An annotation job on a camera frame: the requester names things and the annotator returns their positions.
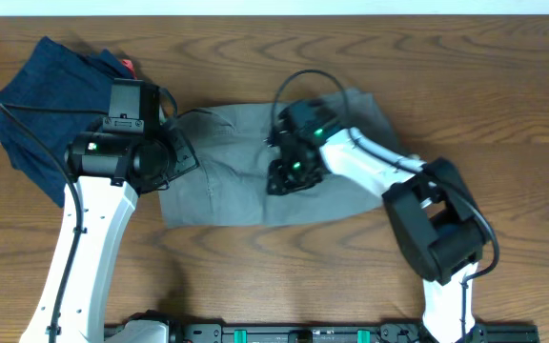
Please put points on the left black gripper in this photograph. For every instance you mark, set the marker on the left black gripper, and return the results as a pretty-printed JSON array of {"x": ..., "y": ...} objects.
[{"x": 179, "y": 153}]

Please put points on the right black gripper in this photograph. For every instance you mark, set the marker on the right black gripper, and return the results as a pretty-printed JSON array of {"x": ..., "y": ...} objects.
[{"x": 287, "y": 183}]

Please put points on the grey shorts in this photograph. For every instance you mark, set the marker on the grey shorts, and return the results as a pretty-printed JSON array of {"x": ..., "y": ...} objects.
[{"x": 229, "y": 186}]

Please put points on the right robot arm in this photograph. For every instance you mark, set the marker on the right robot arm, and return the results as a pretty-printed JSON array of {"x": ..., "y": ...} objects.
[{"x": 436, "y": 222}]

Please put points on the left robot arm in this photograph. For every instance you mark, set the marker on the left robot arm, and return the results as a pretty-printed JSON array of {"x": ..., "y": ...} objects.
[{"x": 109, "y": 171}]

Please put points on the red garment under navy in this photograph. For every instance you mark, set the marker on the red garment under navy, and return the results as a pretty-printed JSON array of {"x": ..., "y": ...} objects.
[{"x": 127, "y": 63}]

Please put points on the folded navy blue garment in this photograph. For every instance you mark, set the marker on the folded navy blue garment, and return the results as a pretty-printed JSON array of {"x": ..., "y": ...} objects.
[{"x": 56, "y": 94}]

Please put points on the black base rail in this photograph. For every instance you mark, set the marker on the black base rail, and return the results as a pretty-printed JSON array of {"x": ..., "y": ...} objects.
[{"x": 152, "y": 326}]

